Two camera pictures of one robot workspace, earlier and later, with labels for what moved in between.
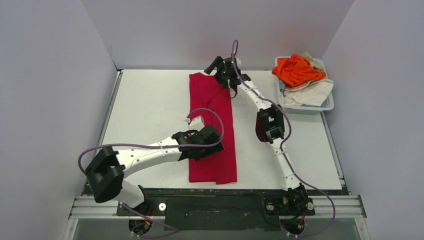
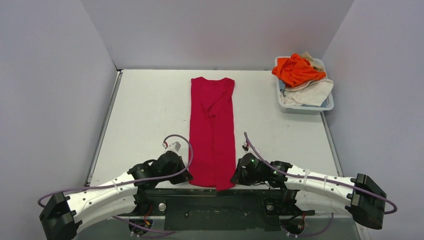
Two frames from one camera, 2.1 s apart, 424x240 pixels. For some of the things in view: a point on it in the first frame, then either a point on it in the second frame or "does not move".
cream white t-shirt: [315, 94] does not move
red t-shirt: [212, 101] does not move
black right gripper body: [218, 67] → [238, 173]
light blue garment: [282, 85] does not move
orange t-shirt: [296, 71] does not move
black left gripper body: [205, 149] → [183, 175]
